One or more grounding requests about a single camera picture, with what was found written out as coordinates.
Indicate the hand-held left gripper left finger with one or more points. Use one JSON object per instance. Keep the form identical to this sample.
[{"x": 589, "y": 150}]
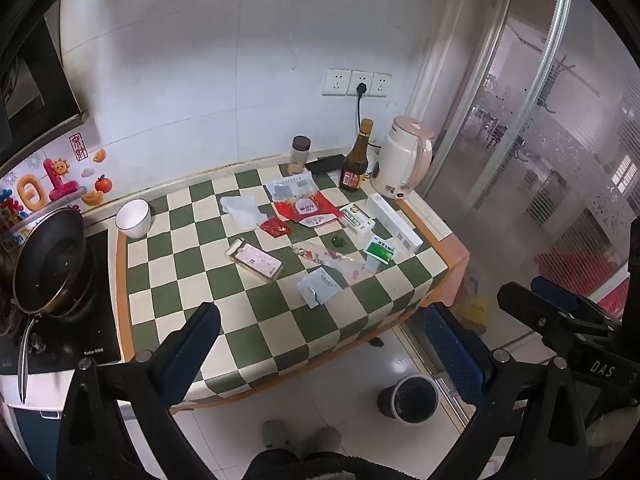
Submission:
[{"x": 187, "y": 360}]

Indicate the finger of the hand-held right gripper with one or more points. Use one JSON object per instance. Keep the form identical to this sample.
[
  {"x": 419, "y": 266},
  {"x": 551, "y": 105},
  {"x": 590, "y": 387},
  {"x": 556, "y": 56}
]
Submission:
[
  {"x": 555, "y": 295},
  {"x": 525, "y": 310}
]

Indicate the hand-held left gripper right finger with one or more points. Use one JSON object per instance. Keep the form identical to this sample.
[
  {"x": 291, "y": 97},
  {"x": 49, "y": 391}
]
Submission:
[{"x": 452, "y": 355}]

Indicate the black waste bin white rim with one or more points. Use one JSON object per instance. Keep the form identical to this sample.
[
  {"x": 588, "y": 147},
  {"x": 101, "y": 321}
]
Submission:
[{"x": 387, "y": 405}]

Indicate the pink box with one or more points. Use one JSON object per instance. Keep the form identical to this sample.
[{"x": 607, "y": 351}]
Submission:
[{"x": 255, "y": 260}]

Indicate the green white sachet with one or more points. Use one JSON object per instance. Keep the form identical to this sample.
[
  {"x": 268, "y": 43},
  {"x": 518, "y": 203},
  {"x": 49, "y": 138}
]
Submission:
[{"x": 380, "y": 250}]

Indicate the long white box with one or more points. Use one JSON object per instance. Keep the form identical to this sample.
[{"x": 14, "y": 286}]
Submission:
[{"x": 395, "y": 222}]

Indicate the light blue sachet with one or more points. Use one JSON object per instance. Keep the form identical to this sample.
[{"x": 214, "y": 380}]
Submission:
[{"x": 317, "y": 287}]

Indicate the small red sachet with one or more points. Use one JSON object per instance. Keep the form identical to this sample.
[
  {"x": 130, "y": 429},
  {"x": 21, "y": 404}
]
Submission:
[{"x": 275, "y": 229}]

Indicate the white tissue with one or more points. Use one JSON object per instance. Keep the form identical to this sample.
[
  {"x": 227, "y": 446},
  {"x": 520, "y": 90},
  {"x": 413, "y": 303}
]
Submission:
[{"x": 240, "y": 210}]

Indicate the clear plastic wrapper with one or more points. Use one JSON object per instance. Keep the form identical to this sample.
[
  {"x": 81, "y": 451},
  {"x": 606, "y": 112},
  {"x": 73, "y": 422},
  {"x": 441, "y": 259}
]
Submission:
[{"x": 325, "y": 257}]

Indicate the green bottle cap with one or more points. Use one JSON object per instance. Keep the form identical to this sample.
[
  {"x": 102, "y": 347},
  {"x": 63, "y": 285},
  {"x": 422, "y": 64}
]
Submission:
[{"x": 339, "y": 241}]

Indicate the green white medicine box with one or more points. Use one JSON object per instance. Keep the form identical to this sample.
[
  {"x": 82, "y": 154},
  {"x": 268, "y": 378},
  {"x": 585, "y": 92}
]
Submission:
[{"x": 357, "y": 220}]

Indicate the red snack packet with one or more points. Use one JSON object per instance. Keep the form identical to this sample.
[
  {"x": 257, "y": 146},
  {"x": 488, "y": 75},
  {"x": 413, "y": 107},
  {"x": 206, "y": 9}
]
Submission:
[{"x": 305, "y": 210}]

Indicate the clear plastic packet blue print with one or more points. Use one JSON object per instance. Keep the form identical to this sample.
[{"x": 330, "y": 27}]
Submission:
[{"x": 292, "y": 187}]

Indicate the person's right forearm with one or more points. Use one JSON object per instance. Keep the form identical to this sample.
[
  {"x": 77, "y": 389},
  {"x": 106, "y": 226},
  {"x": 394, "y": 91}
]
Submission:
[{"x": 615, "y": 440}]

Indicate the red cloth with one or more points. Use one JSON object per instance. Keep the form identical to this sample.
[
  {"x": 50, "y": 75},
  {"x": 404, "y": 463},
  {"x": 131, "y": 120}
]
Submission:
[{"x": 580, "y": 270}]

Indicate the yellow plastic bag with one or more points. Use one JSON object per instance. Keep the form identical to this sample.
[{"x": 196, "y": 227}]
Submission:
[{"x": 475, "y": 312}]

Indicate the green white checkered tablecloth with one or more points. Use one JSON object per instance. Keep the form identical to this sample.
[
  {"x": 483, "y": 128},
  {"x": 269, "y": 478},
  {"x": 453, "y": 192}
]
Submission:
[{"x": 250, "y": 320}]

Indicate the small dark floor scrap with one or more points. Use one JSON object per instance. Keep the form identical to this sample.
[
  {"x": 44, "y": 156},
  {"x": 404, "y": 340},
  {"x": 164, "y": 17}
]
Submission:
[{"x": 376, "y": 343}]

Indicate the black induction cooktop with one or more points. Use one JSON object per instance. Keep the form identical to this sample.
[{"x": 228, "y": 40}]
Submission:
[{"x": 100, "y": 310}]

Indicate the grey fluffy slipper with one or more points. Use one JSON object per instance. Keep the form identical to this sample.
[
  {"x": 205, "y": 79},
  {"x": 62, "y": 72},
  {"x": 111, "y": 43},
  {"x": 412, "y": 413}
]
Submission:
[
  {"x": 322, "y": 442},
  {"x": 277, "y": 435}
]

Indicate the person's left leg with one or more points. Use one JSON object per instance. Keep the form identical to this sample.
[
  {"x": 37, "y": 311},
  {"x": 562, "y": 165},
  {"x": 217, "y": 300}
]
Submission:
[{"x": 272, "y": 467}]

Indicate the person's leg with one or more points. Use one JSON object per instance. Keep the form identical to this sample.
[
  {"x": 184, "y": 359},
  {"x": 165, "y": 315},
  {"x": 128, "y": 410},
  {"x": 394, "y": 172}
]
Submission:
[
  {"x": 272, "y": 467},
  {"x": 360, "y": 470}
]

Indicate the frosted glass sliding door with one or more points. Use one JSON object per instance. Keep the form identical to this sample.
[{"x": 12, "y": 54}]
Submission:
[{"x": 525, "y": 160}]

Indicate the person's right leg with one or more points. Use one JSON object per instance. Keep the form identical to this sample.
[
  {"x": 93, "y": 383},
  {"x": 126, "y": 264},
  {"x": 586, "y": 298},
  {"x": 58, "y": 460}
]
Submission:
[{"x": 360, "y": 470}]

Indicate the white bowl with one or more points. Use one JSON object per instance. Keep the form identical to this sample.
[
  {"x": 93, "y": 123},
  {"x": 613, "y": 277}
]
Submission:
[{"x": 132, "y": 217}]

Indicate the blue cabinet door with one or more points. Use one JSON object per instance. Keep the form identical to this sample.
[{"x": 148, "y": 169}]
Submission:
[{"x": 35, "y": 435}]

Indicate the black frying pan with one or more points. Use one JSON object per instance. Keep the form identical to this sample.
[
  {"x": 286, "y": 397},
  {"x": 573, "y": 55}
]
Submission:
[{"x": 50, "y": 260}]

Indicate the pink white electric kettle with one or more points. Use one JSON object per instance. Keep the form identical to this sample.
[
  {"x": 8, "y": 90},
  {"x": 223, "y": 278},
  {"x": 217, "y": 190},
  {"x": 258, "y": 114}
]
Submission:
[{"x": 400, "y": 160}]

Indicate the dark sauce bottle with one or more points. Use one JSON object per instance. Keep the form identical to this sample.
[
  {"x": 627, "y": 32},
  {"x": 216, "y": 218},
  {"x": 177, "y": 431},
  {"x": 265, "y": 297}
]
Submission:
[{"x": 355, "y": 160}]

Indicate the black phone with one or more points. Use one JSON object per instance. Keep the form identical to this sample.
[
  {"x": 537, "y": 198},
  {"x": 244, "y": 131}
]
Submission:
[{"x": 325, "y": 165}]

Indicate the brown lid spice jar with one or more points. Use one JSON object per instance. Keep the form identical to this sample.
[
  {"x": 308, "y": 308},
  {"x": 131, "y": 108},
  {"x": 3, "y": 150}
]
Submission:
[{"x": 299, "y": 152}]

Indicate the black range hood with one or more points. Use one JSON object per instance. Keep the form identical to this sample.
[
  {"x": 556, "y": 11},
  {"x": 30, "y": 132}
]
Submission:
[{"x": 30, "y": 90}]

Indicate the colourful wall stickers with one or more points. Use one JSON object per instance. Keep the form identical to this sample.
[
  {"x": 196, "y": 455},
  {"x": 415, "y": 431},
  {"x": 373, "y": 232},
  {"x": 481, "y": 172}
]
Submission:
[{"x": 55, "y": 180}]

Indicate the white wall outlet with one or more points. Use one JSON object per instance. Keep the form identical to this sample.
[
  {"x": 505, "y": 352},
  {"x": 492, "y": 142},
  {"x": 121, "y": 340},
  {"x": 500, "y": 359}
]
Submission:
[
  {"x": 361, "y": 77},
  {"x": 381, "y": 86},
  {"x": 336, "y": 82}
]

